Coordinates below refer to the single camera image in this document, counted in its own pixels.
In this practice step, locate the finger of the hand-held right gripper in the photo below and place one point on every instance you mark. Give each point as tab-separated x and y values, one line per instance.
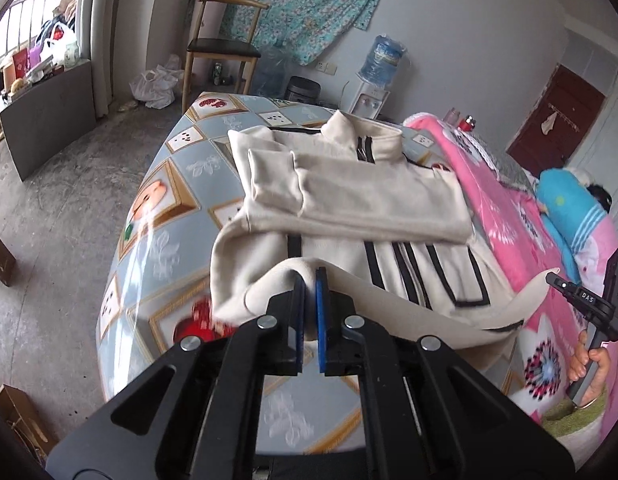
579	294

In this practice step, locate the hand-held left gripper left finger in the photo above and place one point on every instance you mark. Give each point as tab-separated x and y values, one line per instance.
300	320

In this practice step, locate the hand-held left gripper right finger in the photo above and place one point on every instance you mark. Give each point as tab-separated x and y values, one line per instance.
321	320

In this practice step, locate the cream jacket with black trim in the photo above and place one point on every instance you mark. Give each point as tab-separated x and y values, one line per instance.
364	200

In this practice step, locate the person's right hand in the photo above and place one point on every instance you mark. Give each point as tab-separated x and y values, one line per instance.
601	372

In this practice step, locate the pink floral blanket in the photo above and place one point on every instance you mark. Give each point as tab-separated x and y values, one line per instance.
514	240

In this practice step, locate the blue striped pillow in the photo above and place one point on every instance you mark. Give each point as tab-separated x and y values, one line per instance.
564	200

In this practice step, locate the silver sequin cloth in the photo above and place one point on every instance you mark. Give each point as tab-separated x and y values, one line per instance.
514	172

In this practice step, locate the small white cloth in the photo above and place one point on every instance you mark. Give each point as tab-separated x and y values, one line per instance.
549	122

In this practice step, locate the brown door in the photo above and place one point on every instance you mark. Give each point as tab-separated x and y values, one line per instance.
554	115

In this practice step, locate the pink bottle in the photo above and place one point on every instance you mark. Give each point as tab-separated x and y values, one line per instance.
452	116

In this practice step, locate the white water dispenser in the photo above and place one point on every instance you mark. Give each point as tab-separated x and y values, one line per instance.
369	100

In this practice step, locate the black rice cooker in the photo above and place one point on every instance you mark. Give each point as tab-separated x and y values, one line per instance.
304	90

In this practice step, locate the clear empty water jug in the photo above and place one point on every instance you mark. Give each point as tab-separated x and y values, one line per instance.
271	70

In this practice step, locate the wooden chair with black seat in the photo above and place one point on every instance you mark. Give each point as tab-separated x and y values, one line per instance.
221	47

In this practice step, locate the brown box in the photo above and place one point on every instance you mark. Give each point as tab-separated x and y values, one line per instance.
1	257

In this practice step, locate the white box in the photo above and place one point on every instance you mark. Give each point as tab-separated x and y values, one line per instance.
209	15

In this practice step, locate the grey board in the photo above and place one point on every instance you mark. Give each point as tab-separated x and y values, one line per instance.
49	115

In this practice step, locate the grey curtain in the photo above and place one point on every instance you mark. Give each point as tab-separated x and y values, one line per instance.
101	35

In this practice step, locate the white red plastic bag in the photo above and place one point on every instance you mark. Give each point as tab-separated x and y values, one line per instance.
61	45

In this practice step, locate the red gift box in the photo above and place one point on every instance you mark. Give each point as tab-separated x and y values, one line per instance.
21	65

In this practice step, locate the white wall socket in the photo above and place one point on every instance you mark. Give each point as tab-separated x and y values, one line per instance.
327	68

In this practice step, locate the teal floral wall cloth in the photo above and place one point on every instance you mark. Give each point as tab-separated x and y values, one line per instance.
314	5

